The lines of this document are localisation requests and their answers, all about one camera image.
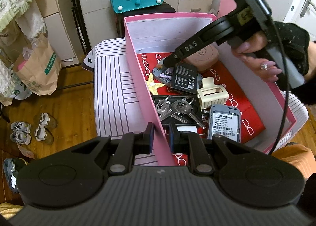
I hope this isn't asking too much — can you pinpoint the silver key bunch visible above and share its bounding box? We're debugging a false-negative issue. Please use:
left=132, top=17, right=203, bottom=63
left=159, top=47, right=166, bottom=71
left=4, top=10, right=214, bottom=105
left=154, top=95, right=206, bottom=129

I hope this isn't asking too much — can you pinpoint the black suitcase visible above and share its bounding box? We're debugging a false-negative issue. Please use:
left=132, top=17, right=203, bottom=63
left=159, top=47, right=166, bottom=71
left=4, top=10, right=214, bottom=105
left=115, top=2, right=176, bottom=38

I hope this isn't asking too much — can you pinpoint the white charger plug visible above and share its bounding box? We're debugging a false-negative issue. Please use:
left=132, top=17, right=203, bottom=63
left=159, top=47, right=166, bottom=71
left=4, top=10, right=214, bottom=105
left=176, top=126, right=198, bottom=133

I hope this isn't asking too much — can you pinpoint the striped white tablecloth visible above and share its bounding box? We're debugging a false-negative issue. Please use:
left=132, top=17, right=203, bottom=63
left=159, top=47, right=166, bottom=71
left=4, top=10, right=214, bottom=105
left=84, top=38, right=308, bottom=166

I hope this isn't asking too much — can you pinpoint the black phone battery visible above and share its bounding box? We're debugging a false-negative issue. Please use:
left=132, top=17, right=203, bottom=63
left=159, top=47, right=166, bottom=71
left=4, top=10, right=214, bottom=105
left=171, top=63, right=198, bottom=95

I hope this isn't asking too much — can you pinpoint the grey white sneaker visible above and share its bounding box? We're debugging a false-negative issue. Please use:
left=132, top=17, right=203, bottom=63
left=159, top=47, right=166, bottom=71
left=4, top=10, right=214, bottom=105
left=10, top=121, right=32, bottom=134
left=10, top=131, right=31, bottom=145

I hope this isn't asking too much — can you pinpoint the brown paper bag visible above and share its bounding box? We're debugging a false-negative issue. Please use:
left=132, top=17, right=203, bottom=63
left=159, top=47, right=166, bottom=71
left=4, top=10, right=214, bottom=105
left=13, top=34, right=62, bottom=96

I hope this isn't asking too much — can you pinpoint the yellow bin with bag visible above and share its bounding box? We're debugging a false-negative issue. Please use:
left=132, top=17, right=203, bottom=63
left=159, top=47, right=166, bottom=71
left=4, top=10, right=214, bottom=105
left=3, top=158, right=27, bottom=193

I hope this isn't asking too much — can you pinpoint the pink cardboard box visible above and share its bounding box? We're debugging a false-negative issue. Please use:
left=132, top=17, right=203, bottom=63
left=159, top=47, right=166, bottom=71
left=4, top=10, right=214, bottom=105
left=124, top=13, right=284, bottom=166

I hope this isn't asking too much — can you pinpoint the pink paper shopping bag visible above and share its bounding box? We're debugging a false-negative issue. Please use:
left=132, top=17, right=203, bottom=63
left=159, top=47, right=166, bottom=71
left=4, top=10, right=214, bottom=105
left=217, top=0, right=237, bottom=18

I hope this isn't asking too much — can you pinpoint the yellow starfish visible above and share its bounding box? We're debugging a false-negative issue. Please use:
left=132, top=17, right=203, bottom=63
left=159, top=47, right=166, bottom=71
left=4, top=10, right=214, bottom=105
left=146, top=73, right=165, bottom=95

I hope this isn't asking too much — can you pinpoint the cream hair claw clip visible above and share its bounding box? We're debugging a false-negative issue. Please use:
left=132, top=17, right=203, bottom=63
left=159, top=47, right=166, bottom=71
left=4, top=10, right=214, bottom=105
left=197, top=77, right=229, bottom=110

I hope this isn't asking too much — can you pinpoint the grey portable wifi router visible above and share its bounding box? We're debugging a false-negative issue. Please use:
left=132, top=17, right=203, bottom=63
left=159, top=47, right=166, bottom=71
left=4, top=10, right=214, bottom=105
left=207, top=104, right=241, bottom=143

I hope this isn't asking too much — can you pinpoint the pink round compact case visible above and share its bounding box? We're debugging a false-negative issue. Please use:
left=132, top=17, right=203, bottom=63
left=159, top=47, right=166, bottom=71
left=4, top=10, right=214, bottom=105
left=184, top=45, right=219, bottom=73

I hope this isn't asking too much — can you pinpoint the beige wardrobe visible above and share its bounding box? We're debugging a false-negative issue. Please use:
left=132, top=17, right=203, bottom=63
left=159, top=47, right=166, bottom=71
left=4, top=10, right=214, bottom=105
left=36, top=0, right=213, bottom=65

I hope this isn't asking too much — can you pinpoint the grey case with purple item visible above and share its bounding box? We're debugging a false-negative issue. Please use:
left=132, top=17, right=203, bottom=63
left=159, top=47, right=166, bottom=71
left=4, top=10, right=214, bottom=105
left=152, top=64, right=174, bottom=88

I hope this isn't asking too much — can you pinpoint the black cable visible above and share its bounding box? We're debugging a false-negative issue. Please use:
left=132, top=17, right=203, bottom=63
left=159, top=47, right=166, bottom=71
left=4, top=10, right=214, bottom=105
left=267, top=16, right=290, bottom=156

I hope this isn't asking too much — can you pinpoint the right hand with ring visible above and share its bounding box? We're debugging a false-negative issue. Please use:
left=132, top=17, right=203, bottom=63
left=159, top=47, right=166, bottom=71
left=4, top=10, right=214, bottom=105
left=231, top=31, right=282, bottom=82

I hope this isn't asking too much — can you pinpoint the cream knitted cardigan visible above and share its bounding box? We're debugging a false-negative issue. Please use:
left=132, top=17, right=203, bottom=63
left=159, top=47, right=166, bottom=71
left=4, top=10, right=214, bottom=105
left=1, top=0, right=47, bottom=46

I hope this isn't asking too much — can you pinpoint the white door with handle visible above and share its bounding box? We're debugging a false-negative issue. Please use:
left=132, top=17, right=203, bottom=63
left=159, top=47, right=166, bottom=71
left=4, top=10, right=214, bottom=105
left=283, top=0, right=316, bottom=41

